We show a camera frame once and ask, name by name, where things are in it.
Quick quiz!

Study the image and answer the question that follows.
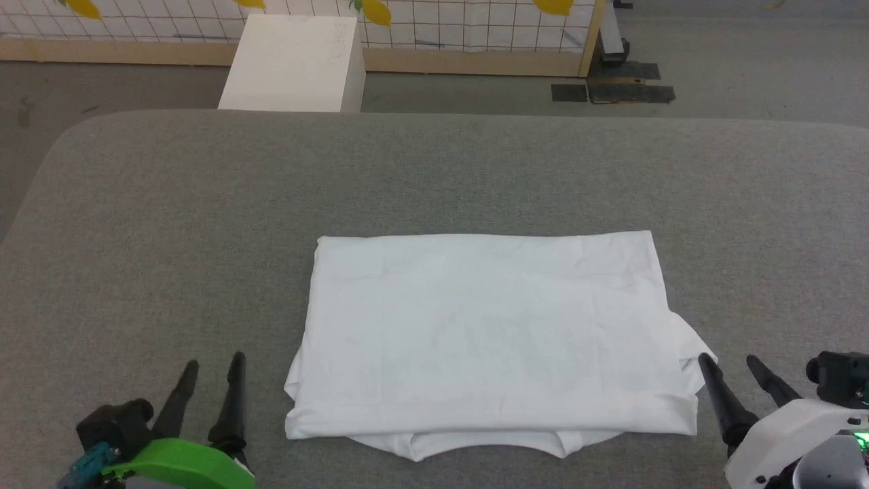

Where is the white long-sleeve shirt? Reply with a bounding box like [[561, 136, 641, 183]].
[[283, 230, 720, 463]]

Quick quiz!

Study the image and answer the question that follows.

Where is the lemon print grid panel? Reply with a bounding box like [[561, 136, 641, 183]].
[[0, 0, 607, 78]]

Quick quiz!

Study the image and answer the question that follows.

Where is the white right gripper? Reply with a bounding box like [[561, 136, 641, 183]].
[[697, 352, 869, 489]]

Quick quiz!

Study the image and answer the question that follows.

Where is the grey upholstered work surface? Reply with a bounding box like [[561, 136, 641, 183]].
[[0, 108, 869, 489]]

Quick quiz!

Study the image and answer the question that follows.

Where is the grey metal stand leg caster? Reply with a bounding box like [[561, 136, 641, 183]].
[[600, 0, 631, 66]]

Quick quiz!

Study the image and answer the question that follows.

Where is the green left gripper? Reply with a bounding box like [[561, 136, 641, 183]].
[[102, 350, 258, 489]]

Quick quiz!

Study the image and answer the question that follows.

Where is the white rectangular box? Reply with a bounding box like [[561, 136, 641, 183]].
[[217, 14, 368, 113]]

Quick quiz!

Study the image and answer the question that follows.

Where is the left camera cable teal plug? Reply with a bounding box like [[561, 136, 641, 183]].
[[58, 440, 115, 489]]

